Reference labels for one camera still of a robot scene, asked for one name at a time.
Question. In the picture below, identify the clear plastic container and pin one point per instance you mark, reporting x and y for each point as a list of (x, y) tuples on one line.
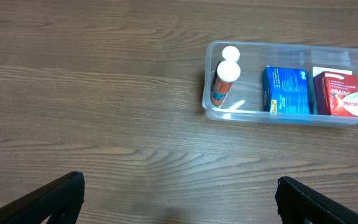
[(245, 100)]

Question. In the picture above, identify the orange tablet tube white cap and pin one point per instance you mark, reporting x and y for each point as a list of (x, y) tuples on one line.
[(227, 73)]

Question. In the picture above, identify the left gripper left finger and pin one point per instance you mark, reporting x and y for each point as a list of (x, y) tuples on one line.
[(59, 201)]

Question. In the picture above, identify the white plaster box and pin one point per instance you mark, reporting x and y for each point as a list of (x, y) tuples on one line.
[(317, 70)]

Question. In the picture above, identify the red Panadol box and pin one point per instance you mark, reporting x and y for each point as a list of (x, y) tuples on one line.
[(336, 94)]

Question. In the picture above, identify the dark brown bottle white cap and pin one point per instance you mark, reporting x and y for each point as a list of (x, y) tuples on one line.
[(230, 53)]

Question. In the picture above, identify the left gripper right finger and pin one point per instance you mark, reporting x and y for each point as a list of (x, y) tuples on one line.
[(299, 204)]

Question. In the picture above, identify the blue VapoDrops box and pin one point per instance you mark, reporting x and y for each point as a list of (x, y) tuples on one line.
[(285, 90)]

